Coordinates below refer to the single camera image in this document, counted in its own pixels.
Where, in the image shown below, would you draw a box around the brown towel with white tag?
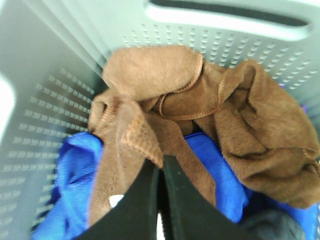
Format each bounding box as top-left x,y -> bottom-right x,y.
88,101 -> 216,226

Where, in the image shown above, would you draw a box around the blue towel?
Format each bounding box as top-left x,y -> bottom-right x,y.
31,132 -> 320,240

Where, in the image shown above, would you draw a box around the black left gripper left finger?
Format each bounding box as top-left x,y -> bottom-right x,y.
79,159 -> 159,240

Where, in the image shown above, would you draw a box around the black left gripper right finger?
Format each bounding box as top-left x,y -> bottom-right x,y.
162,155 -> 250,240

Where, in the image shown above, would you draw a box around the grey towel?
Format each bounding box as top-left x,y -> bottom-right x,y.
240,209 -> 306,240

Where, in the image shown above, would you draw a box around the grey basket with yellow rim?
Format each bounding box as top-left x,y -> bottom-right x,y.
0,0 -> 320,240

